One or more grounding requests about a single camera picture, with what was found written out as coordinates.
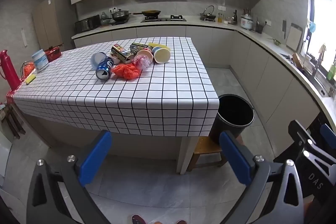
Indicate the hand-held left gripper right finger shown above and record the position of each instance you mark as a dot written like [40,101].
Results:
[236,158]

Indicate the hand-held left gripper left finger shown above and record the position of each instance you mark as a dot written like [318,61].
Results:
[95,158]

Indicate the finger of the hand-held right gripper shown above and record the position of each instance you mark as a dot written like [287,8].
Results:
[299,132]
[328,133]

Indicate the black trash bin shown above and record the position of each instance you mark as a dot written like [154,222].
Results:
[231,119]

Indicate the light blue plastic bowl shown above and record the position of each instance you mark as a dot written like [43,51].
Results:
[97,59]

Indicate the black coconut juice can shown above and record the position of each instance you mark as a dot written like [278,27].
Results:
[138,47]

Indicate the yellow sponge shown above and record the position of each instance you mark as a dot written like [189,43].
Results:
[157,45]

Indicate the grey table base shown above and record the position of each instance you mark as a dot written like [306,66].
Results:
[147,145]

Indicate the kitchen sink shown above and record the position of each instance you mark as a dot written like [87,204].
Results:
[312,77]

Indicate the green bottle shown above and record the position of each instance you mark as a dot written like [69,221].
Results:
[332,72]

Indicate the metal kitchen faucet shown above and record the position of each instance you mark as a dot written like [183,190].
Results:
[318,62]

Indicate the blue soda can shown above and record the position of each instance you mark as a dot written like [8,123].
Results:
[104,69]

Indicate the orange plastic bag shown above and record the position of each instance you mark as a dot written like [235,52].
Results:
[126,71]

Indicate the dark wooden stool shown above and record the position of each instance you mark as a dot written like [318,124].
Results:
[11,119]

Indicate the white cutting board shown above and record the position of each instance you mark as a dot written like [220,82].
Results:
[294,36]

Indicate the blue hanging cloth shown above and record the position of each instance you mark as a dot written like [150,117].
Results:
[312,27]

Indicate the black cleaver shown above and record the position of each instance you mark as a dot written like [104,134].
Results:
[284,27]

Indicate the clear plastic bag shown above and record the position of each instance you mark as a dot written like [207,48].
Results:
[141,61]

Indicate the black and gold drink can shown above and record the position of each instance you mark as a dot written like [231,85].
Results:
[121,54]

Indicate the black utensil holder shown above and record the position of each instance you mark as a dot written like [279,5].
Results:
[259,28]

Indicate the white plastic tub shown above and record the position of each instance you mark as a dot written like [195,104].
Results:
[40,60]

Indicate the small red cooking pot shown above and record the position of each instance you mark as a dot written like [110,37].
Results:
[52,54]

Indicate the kitchen window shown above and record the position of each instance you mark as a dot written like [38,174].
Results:
[324,16]

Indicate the white rice cooker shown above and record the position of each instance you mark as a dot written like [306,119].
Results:
[246,21]

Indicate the red thermos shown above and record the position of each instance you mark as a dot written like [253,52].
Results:
[9,70]

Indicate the dark glass bottle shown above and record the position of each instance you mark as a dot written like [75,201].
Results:
[235,18]

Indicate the black toaster oven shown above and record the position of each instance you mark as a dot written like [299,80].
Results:
[86,24]

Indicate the orange juice bottle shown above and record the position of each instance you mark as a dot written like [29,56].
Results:
[220,18]

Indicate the grey ceramic jar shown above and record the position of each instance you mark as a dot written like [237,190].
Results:
[105,18]

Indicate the beige refrigerator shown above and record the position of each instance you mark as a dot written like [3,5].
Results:
[50,22]

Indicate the grey lidded pot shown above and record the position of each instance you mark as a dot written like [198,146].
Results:
[120,15]

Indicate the black gas stove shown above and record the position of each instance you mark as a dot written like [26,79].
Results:
[164,19]

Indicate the black wok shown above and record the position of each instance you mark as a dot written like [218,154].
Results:
[151,13]

